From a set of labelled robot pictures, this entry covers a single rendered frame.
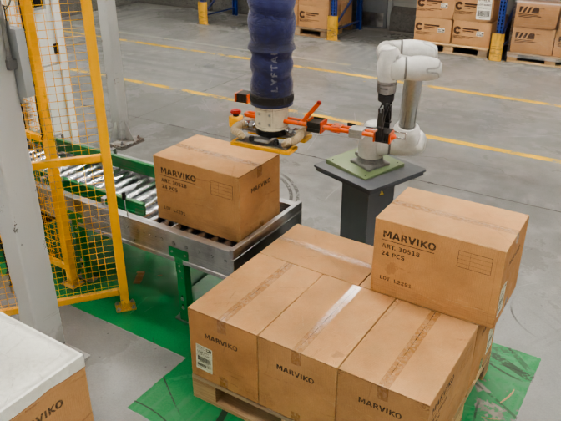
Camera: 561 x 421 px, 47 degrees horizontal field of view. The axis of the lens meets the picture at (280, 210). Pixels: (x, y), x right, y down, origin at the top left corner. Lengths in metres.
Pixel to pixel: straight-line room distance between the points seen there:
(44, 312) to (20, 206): 0.61
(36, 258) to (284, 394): 1.38
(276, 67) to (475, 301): 1.43
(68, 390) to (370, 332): 1.37
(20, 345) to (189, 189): 1.69
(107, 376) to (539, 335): 2.43
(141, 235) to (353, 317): 1.43
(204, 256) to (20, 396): 1.74
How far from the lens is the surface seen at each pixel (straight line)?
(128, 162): 4.55
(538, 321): 4.18
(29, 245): 3.35
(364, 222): 4.05
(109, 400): 3.49
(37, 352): 2.18
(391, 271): 3.10
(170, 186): 3.73
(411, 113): 3.79
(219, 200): 3.52
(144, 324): 3.94
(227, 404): 3.34
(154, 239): 3.76
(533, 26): 10.11
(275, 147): 3.25
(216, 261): 3.50
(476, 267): 2.94
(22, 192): 3.24
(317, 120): 3.27
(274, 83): 3.20
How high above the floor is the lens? 2.31
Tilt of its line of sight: 27 degrees down
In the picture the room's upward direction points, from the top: straight up
